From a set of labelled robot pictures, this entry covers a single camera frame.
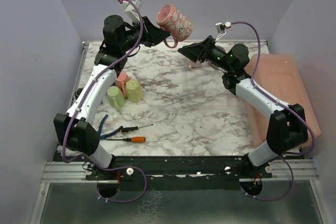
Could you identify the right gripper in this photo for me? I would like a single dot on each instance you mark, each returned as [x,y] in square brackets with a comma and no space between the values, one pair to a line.
[201,50]

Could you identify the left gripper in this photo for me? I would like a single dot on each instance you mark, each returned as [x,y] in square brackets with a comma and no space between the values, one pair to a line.
[153,35]

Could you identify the pink spectrum mug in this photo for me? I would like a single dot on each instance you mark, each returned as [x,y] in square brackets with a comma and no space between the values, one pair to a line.
[170,19]

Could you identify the salmon pink mug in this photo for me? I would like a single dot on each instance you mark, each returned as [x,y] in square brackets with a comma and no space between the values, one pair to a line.
[121,81]

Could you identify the light green mug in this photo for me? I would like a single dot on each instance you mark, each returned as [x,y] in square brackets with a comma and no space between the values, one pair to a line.
[115,98]

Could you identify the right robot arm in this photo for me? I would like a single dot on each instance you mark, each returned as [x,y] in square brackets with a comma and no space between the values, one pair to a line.
[286,128]

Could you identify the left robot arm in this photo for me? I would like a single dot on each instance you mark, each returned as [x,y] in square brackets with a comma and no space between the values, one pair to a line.
[74,128]

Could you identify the yellow-green faceted mug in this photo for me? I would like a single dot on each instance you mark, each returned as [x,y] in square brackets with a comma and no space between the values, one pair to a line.
[134,91]

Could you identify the black mug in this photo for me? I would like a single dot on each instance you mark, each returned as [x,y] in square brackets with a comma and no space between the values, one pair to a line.
[77,93]

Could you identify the pink storage bin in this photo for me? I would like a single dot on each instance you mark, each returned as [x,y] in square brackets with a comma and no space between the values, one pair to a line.
[279,75]

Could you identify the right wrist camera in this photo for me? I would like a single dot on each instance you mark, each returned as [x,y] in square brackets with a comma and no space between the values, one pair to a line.
[222,29]

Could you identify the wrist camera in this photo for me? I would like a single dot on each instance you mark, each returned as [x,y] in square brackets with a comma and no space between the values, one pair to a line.
[130,10]
[222,29]

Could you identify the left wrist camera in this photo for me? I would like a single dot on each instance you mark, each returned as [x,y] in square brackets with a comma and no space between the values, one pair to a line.
[130,10]

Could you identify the black handled screwdriver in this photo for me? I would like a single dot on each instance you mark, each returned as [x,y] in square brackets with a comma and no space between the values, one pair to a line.
[126,130]

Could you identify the orange handled screwdriver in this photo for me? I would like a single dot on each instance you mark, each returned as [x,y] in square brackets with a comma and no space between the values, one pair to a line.
[137,139]

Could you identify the black mounting base plate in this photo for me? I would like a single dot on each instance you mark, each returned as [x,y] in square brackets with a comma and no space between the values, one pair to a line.
[161,173]

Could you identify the aluminium rail frame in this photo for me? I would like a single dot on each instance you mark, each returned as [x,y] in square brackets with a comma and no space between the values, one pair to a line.
[199,129]

